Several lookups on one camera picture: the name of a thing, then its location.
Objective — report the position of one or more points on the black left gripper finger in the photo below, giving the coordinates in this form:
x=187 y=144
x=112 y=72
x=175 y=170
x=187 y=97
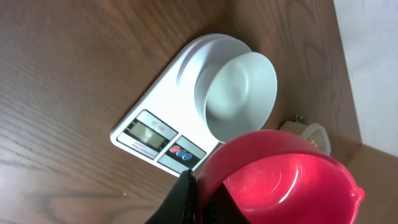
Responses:
x=180 y=203

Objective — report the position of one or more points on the red plastic scoop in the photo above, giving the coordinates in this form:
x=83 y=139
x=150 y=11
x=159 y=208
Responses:
x=272 y=176

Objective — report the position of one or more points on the white digital kitchen scale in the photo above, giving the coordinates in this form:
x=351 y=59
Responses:
x=163 y=128

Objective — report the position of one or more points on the grey plastic bowl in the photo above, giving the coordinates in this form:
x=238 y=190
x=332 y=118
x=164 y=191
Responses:
x=236 y=97

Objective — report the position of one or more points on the yellow soybeans pile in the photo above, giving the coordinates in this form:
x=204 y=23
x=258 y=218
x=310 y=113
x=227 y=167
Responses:
x=296 y=128

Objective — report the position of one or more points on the clear plastic container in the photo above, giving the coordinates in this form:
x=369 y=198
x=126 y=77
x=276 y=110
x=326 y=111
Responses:
x=321 y=137

